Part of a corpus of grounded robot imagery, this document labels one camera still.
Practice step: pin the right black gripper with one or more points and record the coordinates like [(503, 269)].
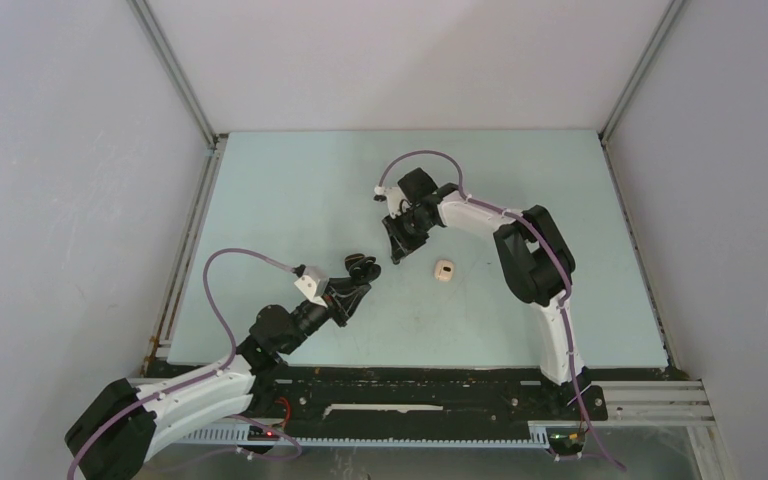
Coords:
[(402, 243)]

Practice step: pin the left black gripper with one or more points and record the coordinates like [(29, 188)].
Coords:
[(342, 295)]

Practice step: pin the beige earbud charging case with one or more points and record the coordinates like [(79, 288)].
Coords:
[(444, 270)]

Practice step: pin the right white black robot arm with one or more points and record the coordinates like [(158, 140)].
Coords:
[(536, 263)]

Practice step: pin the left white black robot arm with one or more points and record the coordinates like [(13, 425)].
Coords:
[(127, 424)]

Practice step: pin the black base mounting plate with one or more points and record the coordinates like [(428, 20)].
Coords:
[(406, 404)]

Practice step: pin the left controller board red led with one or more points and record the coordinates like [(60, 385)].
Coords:
[(257, 434)]

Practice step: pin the right controller board green led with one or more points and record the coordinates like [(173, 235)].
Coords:
[(567, 438)]

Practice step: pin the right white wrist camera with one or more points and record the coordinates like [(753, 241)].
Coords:
[(394, 198)]

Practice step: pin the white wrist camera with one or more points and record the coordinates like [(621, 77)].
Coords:
[(394, 198), (311, 282)]

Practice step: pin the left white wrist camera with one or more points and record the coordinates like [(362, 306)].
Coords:
[(311, 282)]

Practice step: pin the left aluminium corner post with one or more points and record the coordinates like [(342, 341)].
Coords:
[(164, 51)]

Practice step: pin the aluminium frame rail front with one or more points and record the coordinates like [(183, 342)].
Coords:
[(630, 404)]

